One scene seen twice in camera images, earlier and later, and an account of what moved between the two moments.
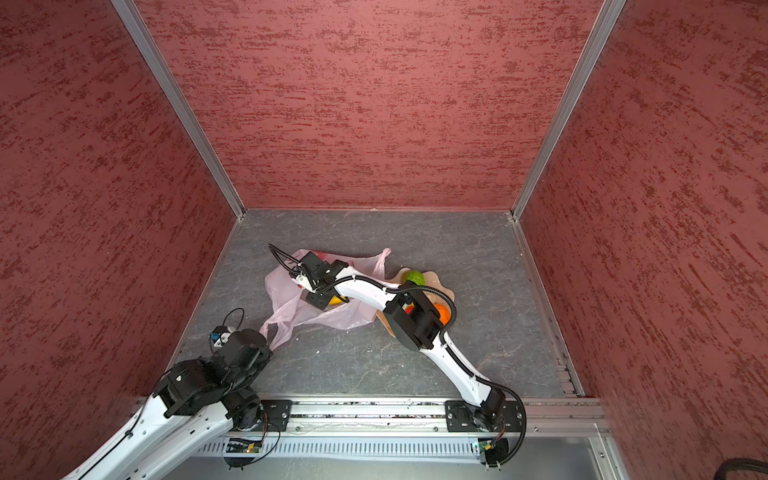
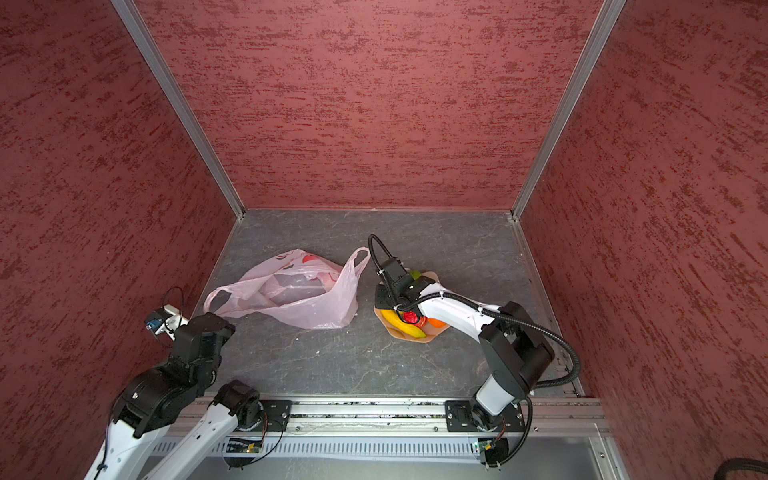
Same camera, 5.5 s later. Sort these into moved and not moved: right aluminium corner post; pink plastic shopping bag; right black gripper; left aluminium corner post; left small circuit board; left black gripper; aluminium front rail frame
Moved: pink plastic shopping bag; right black gripper; left black gripper
Not moved: right aluminium corner post; left small circuit board; left aluminium corner post; aluminium front rail frame
